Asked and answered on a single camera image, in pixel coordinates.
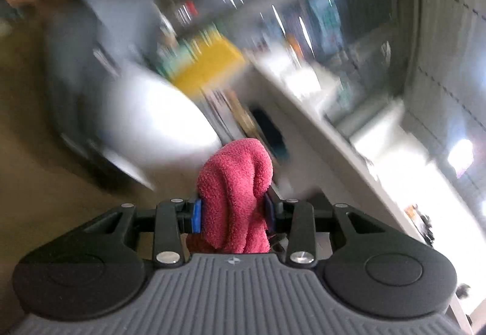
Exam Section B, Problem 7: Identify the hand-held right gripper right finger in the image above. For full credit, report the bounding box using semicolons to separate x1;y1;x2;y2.
264;194;386;269

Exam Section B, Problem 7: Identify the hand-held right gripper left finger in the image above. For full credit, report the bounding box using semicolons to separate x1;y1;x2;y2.
81;198;203;269

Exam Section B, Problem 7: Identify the pink towel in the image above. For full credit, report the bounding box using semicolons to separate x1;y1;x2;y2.
186;138;274;254

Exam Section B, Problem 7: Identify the white ribbed bowl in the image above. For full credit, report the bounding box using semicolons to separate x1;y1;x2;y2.
101;65;223;191

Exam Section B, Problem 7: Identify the white shelf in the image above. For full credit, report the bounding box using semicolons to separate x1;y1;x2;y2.
243;50;430;244

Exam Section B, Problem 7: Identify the yellow box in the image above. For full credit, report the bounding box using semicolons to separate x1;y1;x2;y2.
169;37;247;96

